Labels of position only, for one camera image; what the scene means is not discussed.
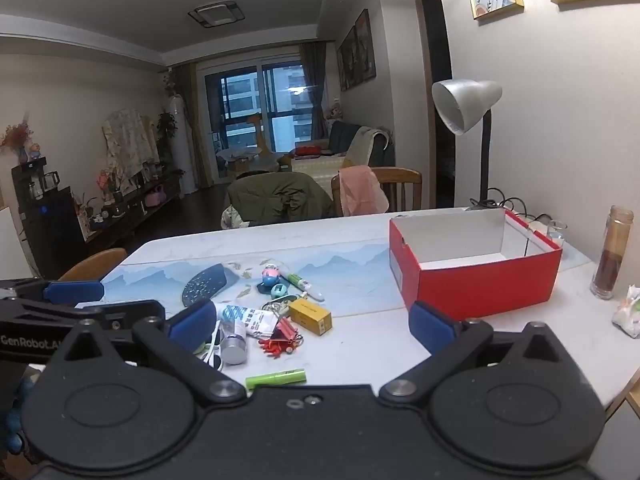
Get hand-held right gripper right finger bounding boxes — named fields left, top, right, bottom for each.
left=378, top=301, right=581, bottom=403

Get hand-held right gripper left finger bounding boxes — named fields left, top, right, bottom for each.
left=50, top=299, right=247, bottom=406

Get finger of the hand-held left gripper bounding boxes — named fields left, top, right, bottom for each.
left=0, top=301, right=83, bottom=333
left=0, top=280, right=105, bottom=306

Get white sunglasses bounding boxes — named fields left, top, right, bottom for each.
left=199, top=329, right=227, bottom=372

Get white squeeze tube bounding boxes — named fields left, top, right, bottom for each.
left=215, top=302, right=279, bottom=339

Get red cardboard shoe box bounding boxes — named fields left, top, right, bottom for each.
left=389, top=208, right=564, bottom=322

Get pink and blue figurine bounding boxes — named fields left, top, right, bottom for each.
left=261, top=260, right=284, bottom=287

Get green highlighter pen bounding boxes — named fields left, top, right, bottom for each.
left=244, top=368, right=308, bottom=389

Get person's left hand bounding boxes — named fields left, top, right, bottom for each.
left=5, top=375, right=38, bottom=456

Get orange chair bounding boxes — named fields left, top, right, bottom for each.
left=58, top=247, right=129, bottom=282

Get black water dispenser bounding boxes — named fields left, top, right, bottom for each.
left=11, top=156, right=87, bottom=263

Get dark television cabinet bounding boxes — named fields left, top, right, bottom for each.
left=75, top=170, right=183, bottom=246

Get white patterned bag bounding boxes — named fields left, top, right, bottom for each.
left=221, top=204, right=249, bottom=231

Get white and green marker pen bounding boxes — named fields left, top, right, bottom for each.
left=280, top=270, right=326, bottom=303

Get small yellow box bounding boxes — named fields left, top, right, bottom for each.
left=288, top=298, right=333, bottom=336

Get wooden chair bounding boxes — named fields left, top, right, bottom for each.
left=331, top=167, right=423, bottom=217

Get pink cloth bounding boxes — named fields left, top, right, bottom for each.
left=338, top=164, right=390, bottom=217

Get olive green jacket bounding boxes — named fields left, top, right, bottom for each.
left=226, top=171, right=334, bottom=227

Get clear drinking glass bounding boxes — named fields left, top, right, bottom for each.
left=546, top=220, right=568, bottom=250

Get floral cloth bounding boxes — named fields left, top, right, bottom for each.
left=102, top=108, right=161, bottom=181

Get vase with dried flowers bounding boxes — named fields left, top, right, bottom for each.
left=0, top=121, right=37, bottom=165

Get white standing air conditioner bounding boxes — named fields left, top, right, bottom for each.
left=167, top=93, right=199, bottom=197

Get green potted plant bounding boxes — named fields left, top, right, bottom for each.
left=156, top=109, right=179, bottom=161

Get glass bottle with brown contents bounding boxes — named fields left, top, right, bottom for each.
left=590, top=205, right=635, bottom=301

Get beige throw blanket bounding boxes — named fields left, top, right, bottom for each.
left=345, top=126, right=392, bottom=168

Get crumpled white plastic bag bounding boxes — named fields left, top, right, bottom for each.
left=611, top=284, right=640, bottom=339

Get yellow giraffe toy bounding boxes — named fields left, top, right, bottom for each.
left=244, top=114, right=275, bottom=157

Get dark green sofa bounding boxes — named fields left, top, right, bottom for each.
left=291, top=121, right=396, bottom=183

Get balcony glass door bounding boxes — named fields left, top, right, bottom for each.
left=204, top=55, right=315, bottom=177

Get white desk lamp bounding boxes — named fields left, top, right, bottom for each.
left=432, top=79, right=503, bottom=211

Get brown curtain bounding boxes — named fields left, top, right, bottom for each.
left=299, top=41, right=328, bottom=142

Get square ceiling lamp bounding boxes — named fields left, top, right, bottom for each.
left=188, top=1, right=246, bottom=29

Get black lamp cable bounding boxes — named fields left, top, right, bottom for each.
left=470, top=187, right=551, bottom=226

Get wooden door frame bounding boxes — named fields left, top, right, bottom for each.
left=412, top=0, right=457, bottom=211

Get dark wall painting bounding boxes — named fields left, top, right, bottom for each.
left=336, top=26, right=358, bottom=92
left=354, top=8, right=377, bottom=83

